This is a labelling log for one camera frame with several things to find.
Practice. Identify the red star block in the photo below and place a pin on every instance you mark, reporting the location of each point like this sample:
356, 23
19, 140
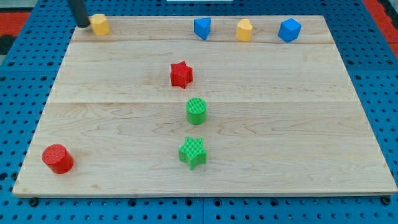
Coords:
181, 74

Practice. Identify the light wooden board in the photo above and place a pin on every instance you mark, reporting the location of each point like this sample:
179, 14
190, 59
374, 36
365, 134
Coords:
282, 119

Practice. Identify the green cylinder block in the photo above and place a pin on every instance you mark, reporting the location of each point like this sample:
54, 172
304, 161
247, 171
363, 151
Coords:
196, 111

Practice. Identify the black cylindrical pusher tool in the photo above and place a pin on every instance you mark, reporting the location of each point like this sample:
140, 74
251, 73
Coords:
79, 13

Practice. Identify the blue triangle block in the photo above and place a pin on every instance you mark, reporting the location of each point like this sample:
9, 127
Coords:
202, 27

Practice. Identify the green star block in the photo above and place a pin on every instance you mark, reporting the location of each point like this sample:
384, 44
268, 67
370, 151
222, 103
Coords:
192, 152

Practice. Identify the yellow heart block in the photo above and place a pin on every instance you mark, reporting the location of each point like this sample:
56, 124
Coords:
244, 30

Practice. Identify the red cylinder block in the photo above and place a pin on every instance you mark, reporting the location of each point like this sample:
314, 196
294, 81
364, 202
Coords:
58, 159

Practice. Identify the yellow hexagon block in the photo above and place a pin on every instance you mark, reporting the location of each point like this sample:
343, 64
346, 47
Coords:
99, 24

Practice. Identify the blue cube block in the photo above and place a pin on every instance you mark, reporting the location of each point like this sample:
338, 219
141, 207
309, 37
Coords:
289, 30

